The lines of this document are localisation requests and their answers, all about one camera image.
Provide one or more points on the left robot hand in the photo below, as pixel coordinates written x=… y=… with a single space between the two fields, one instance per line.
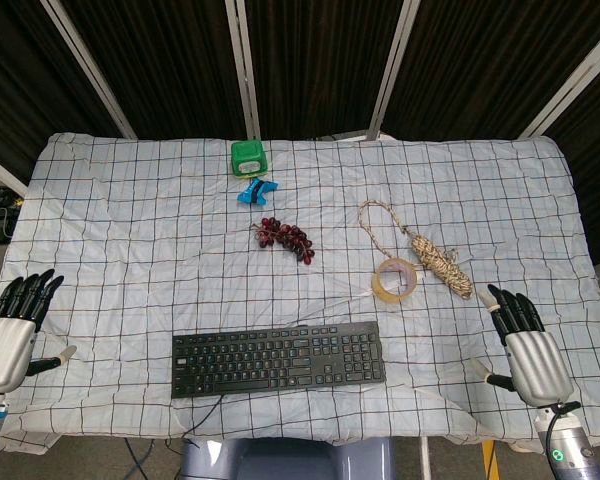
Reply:
x=7 y=345

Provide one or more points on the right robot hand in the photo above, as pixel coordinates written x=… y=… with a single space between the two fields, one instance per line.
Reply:
x=537 y=362

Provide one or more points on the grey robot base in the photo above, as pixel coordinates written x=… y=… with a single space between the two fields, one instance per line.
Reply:
x=287 y=459

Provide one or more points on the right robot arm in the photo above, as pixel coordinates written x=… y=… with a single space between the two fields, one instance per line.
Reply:
x=567 y=442

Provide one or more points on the black computer keyboard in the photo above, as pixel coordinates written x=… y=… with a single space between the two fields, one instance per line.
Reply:
x=277 y=357

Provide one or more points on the clear adhesive tape roll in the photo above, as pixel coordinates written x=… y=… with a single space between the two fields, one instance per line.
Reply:
x=394 y=280

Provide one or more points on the checkered white tablecloth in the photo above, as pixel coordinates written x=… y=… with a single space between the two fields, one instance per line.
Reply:
x=300 y=280

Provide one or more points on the dark red grape bunch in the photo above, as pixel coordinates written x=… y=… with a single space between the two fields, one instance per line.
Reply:
x=286 y=239

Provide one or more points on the green plastic container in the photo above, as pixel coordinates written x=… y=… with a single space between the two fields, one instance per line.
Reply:
x=248 y=158

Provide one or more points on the black folding screen panels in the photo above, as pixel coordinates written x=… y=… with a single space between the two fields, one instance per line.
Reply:
x=300 y=67

